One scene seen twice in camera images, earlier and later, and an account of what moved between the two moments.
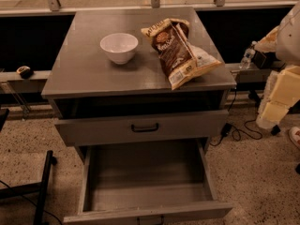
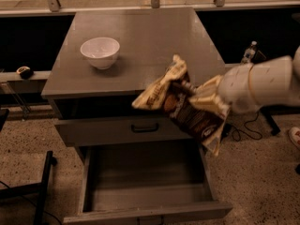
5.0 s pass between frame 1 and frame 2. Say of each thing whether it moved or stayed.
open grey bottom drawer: stayed
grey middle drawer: stayed
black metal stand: stayed
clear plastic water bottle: stayed
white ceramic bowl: moved
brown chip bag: moved
